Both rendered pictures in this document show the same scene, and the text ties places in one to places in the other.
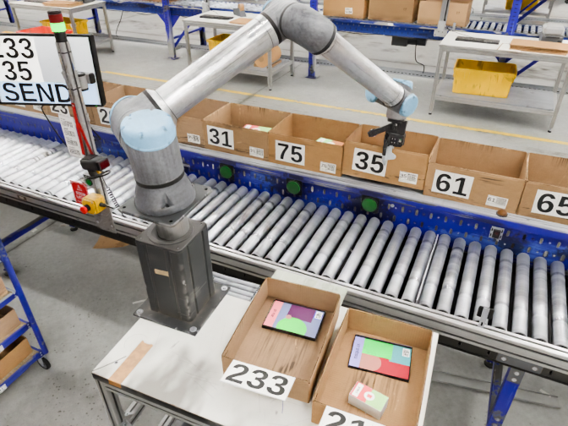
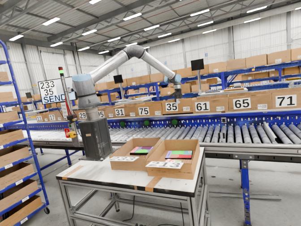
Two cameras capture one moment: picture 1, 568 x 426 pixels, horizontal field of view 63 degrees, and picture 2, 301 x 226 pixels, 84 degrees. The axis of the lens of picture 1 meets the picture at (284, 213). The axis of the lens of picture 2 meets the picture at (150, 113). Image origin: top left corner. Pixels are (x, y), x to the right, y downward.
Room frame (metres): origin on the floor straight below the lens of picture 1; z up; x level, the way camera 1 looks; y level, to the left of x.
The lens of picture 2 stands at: (-0.20, -0.17, 1.30)
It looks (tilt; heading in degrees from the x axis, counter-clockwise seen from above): 9 degrees down; 1
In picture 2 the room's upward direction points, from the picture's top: 8 degrees counter-clockwise
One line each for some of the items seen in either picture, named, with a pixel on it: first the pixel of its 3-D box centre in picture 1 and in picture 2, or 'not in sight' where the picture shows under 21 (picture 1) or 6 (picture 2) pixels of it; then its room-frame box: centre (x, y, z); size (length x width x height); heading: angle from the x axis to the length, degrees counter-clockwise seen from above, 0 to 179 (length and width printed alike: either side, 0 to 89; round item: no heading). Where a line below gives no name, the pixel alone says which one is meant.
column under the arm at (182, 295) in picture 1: (177, 267); (96, 136); (1.26, 0.38, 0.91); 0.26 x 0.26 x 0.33; 67
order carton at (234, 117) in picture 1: (248, 130); (130, 110); (2.35, 0.19, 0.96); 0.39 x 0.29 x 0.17; 65
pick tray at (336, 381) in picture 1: (375, 374); (175, 155); (0.89, -0.27, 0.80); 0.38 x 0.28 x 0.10; 158
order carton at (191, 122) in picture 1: (188, 119); (109, 111); (2.51, 0.55, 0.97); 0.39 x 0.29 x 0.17; 65
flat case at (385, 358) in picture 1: (380, 357); (179, 154); (0.98, -0.31, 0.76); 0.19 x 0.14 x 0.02; 72
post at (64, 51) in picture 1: (88, 146); (70, 112); (1.85, 0.86, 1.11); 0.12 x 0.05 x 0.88; 65
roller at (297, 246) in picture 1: (305, 235); (151, 135); (1.71, -0.10, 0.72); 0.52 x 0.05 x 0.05; 155
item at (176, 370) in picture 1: (271, 355); (133, 162); (1.02, 0.04, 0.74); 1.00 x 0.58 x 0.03; 67
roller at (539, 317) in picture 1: (539, 297); (246, 135); (1.29, -0.98, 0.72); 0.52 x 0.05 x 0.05; 155
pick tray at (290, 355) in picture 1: (285, 333); (138, 152); (1.05, 0.00, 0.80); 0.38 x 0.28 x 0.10; 160
